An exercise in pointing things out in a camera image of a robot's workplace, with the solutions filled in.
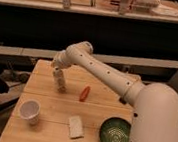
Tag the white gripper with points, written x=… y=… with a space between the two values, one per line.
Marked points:
x=59 y=80

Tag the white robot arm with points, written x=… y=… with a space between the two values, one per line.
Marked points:
x=155 y=117

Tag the white paper cup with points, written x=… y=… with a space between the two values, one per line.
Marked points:
x=29 y=111

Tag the green ribbed bowl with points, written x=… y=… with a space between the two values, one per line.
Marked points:
x=114 y=130

